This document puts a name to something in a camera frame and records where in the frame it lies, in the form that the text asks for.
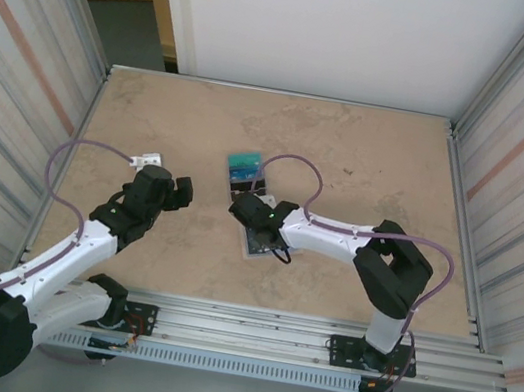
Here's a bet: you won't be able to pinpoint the black gold-line card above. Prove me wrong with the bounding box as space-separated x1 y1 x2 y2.
228 175 259 195

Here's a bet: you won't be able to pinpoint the clear acrylic card stand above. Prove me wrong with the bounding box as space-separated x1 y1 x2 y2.
219 146 275 208

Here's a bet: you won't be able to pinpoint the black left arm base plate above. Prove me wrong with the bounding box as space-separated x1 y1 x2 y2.
115 299 160 339

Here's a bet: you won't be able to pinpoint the blue card with white print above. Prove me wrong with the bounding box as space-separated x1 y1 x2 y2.
226 161 266 186

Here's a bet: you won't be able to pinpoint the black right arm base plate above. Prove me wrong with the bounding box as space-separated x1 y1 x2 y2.
323 330 421 384

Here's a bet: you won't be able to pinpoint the dark grey card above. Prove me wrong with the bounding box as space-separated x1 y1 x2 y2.
241 226 282 261

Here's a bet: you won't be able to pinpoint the teal card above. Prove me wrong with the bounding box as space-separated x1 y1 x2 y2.
226 148 265 173

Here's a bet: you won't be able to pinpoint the aluminium table frame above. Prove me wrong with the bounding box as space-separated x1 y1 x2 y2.
0 41 524 392

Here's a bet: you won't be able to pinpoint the perforated grey cable duct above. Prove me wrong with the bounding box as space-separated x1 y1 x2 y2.
32 321 364 392

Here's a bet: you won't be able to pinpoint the red orange base wires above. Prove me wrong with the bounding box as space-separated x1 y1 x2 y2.
121 314 155 355
362 359 400 392

